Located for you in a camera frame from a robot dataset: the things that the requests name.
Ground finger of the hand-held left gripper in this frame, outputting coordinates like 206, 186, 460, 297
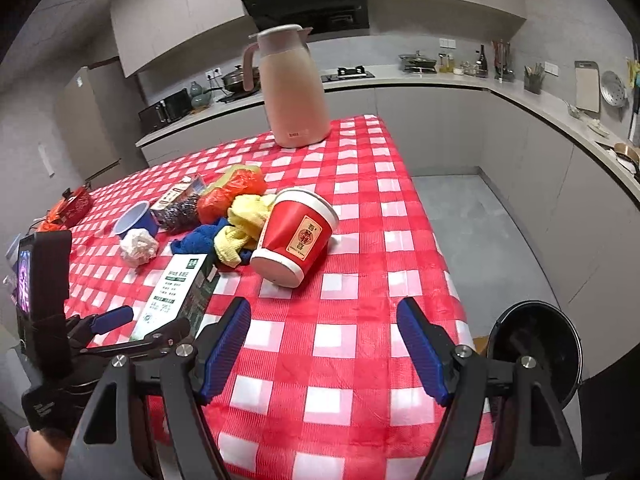
80, 317, 193, 361
65, 305, 135, 348

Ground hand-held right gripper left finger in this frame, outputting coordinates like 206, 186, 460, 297
62, 296, 252, 480

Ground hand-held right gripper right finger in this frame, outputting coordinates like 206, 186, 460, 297
396, 296, 583, 480

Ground green white carton box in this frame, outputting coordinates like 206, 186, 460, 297
131, 255, 221, 343

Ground white paper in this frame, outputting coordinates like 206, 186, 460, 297
120, 228, 160, 267

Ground small blue bowl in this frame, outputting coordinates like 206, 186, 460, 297
112, 201, 160, 238

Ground blue cloth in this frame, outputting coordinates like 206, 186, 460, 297
171, 217, 258, 267

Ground black round trash bin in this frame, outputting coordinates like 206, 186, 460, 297
486, 300, 583, 411

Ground red paper cup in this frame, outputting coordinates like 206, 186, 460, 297
250, 187, 340, 288

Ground yellow cloth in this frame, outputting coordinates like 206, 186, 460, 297
214, 192, 275, 266

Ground small brown carton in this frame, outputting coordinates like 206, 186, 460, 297
150, 175, 207, 211

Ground red plastic bag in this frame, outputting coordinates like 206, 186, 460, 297
196, 165, 267, 225

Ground person's left forearm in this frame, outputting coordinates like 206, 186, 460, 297
15, 427, 68, 478

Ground red white checked tablecloth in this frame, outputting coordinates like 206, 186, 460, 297
10, 114, 496, 480

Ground red snack packet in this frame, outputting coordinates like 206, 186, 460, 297
42, 186, 94, 231

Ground grey refrigerator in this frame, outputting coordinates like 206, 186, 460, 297
55, 60, 146, 186

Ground black appliance with green label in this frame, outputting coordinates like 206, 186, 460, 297
580, 360, 640, 480

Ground grey base cabinets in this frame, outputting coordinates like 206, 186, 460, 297
137, 85, 640, 376

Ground black microwave oven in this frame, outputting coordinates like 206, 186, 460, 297
138, 89, 193, 133

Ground pink thermos jug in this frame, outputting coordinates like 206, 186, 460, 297
242, 25, 332, 149

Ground black wok with lid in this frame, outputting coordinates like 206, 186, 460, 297
220, 64, 262, 95

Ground grey kitchen counter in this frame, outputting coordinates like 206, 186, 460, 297
135, 62, 640, 196

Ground wooden bowl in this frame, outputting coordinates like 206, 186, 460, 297
614, 142, 640, 176

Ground black gas stove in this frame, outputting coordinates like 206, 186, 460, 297
320, 66, 376, 83

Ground metal frying pan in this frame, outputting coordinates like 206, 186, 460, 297
398, 51, 438, 73

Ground dark utensil holder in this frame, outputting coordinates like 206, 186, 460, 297
524, 62, 545, 95

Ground knife holder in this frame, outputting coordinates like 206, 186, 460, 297
492, 40, 516, 82

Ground pale cutting board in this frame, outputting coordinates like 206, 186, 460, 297
574, 61, 601, 113

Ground round metal steamer plate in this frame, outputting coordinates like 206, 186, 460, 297
600, 71, 628, 108

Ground black range hood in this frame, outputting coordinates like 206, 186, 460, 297
241, 0, 371, 36

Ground grey wall cabinets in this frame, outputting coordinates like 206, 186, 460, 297
110, 0, 528, 78

